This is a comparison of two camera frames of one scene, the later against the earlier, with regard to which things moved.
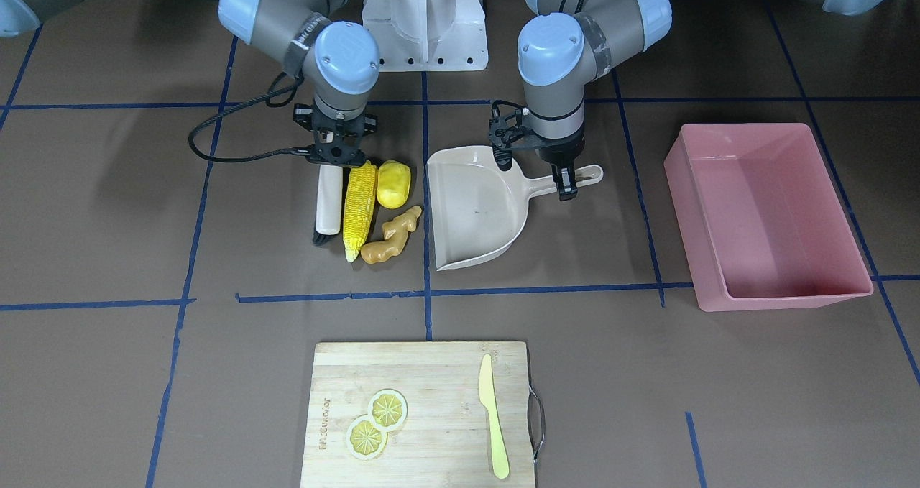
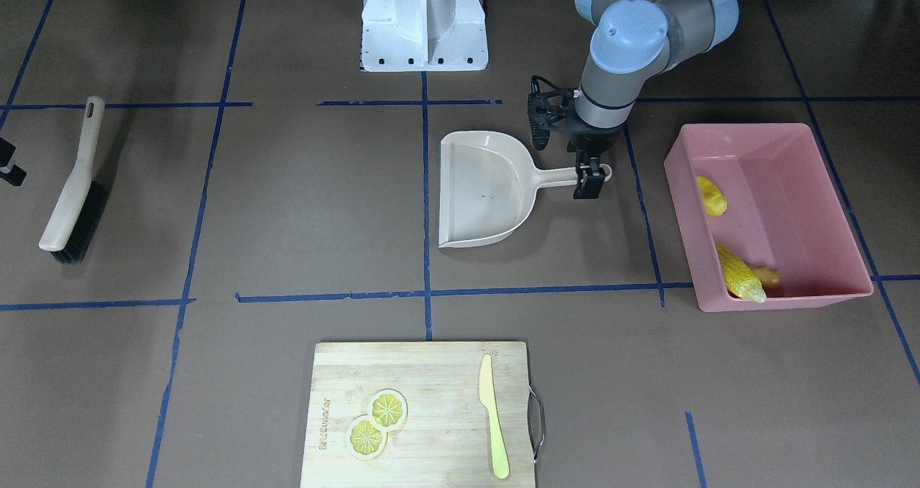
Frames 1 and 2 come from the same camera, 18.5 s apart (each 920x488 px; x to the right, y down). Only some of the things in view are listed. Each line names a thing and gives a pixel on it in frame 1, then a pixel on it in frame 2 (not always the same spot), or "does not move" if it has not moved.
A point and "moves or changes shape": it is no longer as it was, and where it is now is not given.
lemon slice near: (364, 440) does not move
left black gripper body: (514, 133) -> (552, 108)
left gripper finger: (566, 178) -> (589, 186)
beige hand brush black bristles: (329, 202) -> (80, 208)
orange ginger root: (395, 233) -> (770, 278)
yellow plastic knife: (487, 397) does not move
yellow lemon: (394, 183) -> (714, 202)
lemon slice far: (387, 410) does not move
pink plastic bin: (761, 222) does not move
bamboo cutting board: (444, 442) does not move
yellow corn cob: (359, 207) -> (739, 279)
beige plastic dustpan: (479, 212) moves or changes shape
